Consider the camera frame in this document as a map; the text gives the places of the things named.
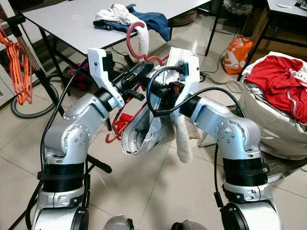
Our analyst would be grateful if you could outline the grey right robot leg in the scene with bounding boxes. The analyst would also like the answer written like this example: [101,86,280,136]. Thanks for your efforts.
[172,219,208,230]

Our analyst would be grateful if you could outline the blue jeans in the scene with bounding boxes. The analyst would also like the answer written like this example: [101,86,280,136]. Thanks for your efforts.
[94,4,171,43]

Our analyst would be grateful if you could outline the white table black legs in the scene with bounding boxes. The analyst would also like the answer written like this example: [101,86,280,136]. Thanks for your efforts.
[22,0,213,96]

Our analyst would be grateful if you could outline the brown plaid chair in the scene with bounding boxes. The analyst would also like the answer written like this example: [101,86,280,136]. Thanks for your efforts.
[198,105,307,184]

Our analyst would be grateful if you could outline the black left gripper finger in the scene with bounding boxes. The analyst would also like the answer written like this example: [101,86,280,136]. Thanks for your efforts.
[132,61,155,81]

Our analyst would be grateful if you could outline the black metal clothes rack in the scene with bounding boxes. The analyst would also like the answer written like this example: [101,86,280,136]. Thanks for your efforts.
[0,13,114,230]

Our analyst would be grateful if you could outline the orange printed bag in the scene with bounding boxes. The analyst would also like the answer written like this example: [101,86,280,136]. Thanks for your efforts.
[223,34,254,75]

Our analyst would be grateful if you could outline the red sports garment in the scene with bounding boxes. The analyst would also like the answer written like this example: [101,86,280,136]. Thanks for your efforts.
[245,55,307,125]

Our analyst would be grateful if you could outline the red vacuum cleaner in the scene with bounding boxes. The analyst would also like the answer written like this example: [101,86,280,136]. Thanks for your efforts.
[62,65,93,92]

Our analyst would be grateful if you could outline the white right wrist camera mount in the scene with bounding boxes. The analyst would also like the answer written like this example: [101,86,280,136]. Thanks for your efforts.
[178,54,201,109]

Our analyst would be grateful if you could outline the black frame desk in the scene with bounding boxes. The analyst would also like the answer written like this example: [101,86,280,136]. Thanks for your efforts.
[252,0,307,54]

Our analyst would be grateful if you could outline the red wire hanger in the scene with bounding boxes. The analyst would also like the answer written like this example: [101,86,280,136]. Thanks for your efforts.
[105,22,169,144]

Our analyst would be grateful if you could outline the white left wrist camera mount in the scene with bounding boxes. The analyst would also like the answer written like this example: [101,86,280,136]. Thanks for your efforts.
[87,47,127,109]

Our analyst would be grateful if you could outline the white jeans black stitching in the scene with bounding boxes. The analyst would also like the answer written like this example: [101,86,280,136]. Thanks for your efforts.
[120,46,202,163]

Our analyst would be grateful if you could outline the white laundry bag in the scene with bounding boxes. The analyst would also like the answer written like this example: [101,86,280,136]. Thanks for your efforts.
[237,51,307,161]

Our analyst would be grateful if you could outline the red cloth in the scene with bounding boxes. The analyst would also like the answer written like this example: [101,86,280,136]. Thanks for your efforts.
[113,113,136,133]

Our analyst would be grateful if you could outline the brown round basket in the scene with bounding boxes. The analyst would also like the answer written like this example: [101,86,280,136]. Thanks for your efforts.
[172,9,198,27]

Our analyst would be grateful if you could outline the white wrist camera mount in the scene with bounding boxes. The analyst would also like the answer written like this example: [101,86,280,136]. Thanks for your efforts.
[87,47,127,109]
[178,54,201,109]

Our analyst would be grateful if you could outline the orange hanger bunch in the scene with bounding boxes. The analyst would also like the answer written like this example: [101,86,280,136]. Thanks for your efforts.
[0,26,34,107]

